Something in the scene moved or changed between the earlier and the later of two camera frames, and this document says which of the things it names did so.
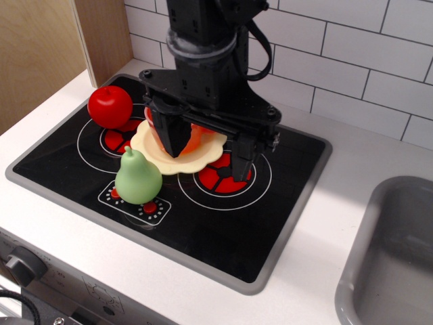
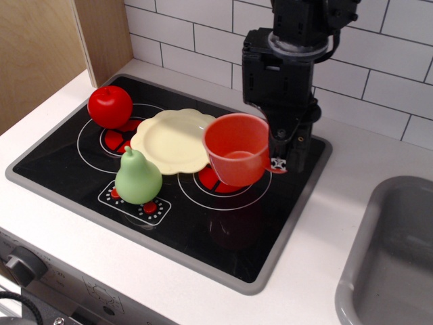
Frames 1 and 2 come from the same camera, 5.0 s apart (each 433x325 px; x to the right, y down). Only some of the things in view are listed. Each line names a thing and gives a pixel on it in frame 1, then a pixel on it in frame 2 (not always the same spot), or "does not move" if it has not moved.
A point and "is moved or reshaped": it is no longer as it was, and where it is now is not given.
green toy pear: x=137 y=182 does not move
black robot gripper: x=217 y=91 -> x=282 y=87
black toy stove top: x=233 y=232 does not move
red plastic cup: x=197 y=138 is moved or reshaped
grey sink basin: x=388 y=277 does not move
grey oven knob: x=26 y=265 does not move
